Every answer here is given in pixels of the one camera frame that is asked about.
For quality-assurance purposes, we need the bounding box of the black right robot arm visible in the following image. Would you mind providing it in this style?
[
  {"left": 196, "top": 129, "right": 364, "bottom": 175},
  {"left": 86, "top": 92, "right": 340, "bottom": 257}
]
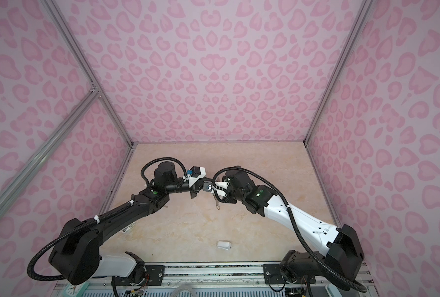
[{"left": 203, "top": 166, "right": 367, "bottom": 293}]

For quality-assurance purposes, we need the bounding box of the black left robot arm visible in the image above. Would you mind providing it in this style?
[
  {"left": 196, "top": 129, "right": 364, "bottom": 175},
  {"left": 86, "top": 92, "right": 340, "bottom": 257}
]
[{"left": 49, "top": 159, "right": 207, "bottom": 285}]

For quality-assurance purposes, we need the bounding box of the small white plastic object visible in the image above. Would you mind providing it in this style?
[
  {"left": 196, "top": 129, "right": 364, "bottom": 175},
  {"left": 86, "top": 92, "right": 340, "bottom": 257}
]
[{"left": 217, "top": 241, "right": 232, "bottom": 250}]

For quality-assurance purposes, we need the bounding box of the white tagged key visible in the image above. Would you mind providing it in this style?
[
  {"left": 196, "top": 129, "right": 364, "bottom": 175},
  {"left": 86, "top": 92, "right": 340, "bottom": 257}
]
[{"left": 122, "top": 226, "right": 132, "bottom": 233}]

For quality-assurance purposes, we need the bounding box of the teal alarm clock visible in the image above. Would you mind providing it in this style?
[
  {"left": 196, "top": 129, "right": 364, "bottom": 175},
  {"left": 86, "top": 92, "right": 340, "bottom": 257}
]
[{"left": 62, "top": 282, "right": 90, "bottom": 297}]

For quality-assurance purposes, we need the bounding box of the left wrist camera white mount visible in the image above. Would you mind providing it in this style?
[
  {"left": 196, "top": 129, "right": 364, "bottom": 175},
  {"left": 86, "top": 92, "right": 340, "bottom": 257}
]
[{"left": 185, "top": 167, "right": 206, "bottom": 188}]

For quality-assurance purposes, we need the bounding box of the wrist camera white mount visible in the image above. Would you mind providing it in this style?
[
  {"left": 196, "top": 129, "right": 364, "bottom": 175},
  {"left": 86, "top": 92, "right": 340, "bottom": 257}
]
[
  {"left": 203, "top": 181, "right": 229, "bottom": 198},
  {"left": 185, "top": 167, "right": 206, "bottom": 188}
]

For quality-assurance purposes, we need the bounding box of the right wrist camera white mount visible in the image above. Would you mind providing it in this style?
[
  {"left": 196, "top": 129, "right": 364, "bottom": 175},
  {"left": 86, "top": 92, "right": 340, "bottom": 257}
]
[{"left": 203, "top": 181, "right": 229, "bottom": 198}]

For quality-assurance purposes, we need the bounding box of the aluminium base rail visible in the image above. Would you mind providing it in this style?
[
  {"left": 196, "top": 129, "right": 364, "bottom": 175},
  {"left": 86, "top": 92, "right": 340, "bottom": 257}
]
[{"left": 52, "top": 262, "right": 361, "bottom": 297}]

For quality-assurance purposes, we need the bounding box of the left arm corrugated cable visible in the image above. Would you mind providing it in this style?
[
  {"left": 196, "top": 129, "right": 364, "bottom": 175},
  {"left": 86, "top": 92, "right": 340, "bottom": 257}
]
[{"left": 26, "top": 156, "right": 188, "bottom": 282}]

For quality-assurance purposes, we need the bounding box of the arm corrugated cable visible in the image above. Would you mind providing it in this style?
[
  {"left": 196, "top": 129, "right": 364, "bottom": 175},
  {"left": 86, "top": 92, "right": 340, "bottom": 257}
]
[
  {"left": 211, "top": 166, "right": 368, "bottom": 293},
  {"left": 26, "top": 156, "right": 188, "bottom": 282}
]

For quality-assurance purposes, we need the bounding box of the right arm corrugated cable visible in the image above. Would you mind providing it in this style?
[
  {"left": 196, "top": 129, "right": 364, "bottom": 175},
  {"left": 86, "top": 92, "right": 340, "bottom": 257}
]
[{"left": 211, "top": 166, "right": 368, "bottom": 293}]

